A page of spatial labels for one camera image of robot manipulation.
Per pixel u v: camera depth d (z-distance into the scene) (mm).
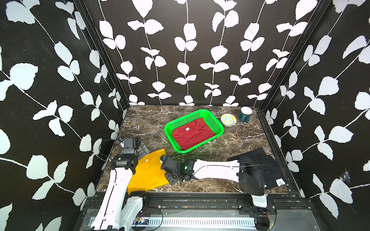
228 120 1108
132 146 573
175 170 592
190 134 1005
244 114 1041
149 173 859
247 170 526
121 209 447
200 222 701
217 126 1012
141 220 706
